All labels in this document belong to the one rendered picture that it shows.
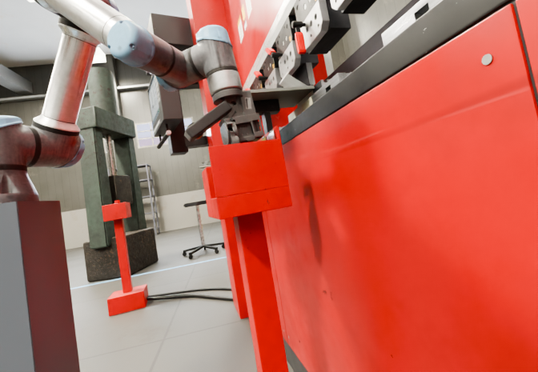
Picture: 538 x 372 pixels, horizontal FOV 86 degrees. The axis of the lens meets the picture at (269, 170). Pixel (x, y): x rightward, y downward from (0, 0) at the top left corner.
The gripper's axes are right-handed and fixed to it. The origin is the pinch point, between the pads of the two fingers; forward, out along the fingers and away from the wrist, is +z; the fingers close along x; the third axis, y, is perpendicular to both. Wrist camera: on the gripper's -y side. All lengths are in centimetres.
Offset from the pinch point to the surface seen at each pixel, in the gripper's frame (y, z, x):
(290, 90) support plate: 25.5, -23.7, 14.9
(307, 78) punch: 34.8, -28.3, 18.6
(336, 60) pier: 321, -186, 379
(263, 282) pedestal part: 0.2, 23.5, 2.0
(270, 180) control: 5.4, 1.4, -5.0
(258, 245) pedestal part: 1.0, 15.2, 2.0
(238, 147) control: 0.3, -6.9, -5.0
